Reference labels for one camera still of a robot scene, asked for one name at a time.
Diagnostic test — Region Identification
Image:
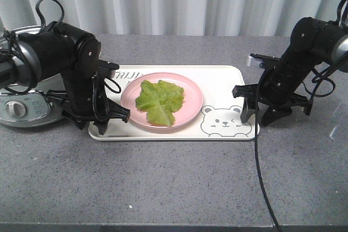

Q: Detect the cream bear serving tray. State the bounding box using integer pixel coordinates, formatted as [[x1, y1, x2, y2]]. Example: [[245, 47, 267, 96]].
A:
[[89, 65, 255, 141]]

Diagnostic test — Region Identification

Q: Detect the green lettuce leaf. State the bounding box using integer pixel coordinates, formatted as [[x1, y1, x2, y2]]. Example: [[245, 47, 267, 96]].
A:
[[135, 80, 184, 127]]

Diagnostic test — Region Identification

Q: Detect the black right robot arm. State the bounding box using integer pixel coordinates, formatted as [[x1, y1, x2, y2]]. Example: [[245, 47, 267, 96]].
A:
[[232, 17, 347, 126]]

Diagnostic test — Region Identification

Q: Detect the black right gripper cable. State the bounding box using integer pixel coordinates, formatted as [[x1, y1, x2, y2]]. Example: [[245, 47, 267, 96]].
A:
[[254, 60, 283, 232]]

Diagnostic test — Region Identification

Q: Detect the white pleated curtain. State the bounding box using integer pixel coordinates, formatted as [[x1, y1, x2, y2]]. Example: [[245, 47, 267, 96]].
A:
[[1, 0, 340, 36]]

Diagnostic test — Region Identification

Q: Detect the pale green electric cooking pot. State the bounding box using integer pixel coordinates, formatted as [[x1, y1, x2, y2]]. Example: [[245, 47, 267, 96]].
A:
[[1, 26, 65, 128]]

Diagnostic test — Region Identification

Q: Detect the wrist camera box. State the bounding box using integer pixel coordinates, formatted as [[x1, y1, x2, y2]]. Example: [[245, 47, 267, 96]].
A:
[[246, 53, 280, 69], [97, 60, 120, 78]]

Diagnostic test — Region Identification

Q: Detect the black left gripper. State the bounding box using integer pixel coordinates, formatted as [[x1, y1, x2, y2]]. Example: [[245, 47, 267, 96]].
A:
[[46, 68, 131, 135]]

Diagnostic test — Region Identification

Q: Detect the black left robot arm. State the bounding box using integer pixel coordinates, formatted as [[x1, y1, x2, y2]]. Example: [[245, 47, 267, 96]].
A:
[[1, 23, 130, 134]]

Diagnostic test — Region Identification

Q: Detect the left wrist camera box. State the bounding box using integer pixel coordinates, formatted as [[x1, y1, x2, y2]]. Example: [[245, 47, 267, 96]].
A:
[[97, 60, 120, 78]]

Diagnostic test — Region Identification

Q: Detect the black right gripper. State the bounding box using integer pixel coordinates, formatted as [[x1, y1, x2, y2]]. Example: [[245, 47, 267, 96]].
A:
[[233, 58, 313, 126]]

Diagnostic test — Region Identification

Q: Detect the pink round plate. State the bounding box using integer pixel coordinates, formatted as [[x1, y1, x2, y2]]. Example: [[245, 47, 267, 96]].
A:
[[121, 73, 203, 131]]

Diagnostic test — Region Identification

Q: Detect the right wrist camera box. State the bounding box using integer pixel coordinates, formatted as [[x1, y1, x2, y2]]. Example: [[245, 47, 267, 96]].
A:
[[246, 53, 280, 69]]

